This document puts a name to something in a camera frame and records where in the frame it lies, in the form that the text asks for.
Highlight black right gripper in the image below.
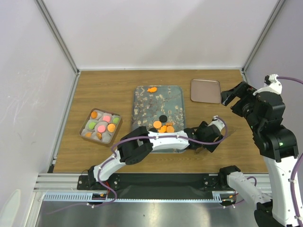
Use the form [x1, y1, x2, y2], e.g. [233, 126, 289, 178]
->
[220, 80, 262, 131]

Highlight rose gold tin lid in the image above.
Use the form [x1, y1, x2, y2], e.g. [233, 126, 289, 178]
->
[190, 79, 221, 104]

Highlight green round cookie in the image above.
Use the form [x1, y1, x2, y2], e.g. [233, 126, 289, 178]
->
[88, 122, 96, 130]
[113, 117, 120, 124]

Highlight orange embossed biscuit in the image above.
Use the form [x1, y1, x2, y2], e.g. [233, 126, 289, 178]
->
[107, 123, 116, 133]
[153, 121, 162, 129]

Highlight pink round cookie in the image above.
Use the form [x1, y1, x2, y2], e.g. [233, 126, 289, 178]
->
[102, 115, 111, 123]
[97, 125, 106, 133]

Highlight orange chocolate chip cookie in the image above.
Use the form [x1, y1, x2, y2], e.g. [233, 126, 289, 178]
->
[90, 111, 98, 119]

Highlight plain orange round cookie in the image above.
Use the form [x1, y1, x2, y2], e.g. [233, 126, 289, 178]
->
[85, 132, 92, 138]

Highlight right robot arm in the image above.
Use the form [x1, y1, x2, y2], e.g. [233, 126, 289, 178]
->
[218, 82, 303, 227]

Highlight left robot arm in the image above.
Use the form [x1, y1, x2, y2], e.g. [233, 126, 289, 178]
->
[87, 116, 228, 190]

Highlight orange sandwich biscuit right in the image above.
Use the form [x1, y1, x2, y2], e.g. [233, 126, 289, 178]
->
[166, 125, 175, 133]

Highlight orange flower cookie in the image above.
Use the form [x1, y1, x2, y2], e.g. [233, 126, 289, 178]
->
[158, 125, 167, 133]

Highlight black sandwich cookie upper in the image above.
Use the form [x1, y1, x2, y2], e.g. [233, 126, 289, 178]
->
[159, 115, 168, 122]

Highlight blue floral serving tray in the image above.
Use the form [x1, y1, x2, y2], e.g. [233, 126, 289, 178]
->
[129, 85, 188, 154]

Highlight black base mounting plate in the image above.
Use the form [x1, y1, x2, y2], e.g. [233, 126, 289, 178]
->
[78, 173, 228, 201]

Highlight orange fish cookie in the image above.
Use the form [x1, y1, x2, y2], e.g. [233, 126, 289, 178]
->
[147, 87, 157, 93]

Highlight rose gold cookie tin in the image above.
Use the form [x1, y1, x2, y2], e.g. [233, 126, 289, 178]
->
[79, 108, 123, 147]

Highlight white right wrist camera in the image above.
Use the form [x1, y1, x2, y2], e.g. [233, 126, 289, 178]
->
[253, 74, 282, 96]

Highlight white slotted cable duct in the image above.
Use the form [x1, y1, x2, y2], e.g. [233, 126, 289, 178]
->
[43, 191, 232, 203]

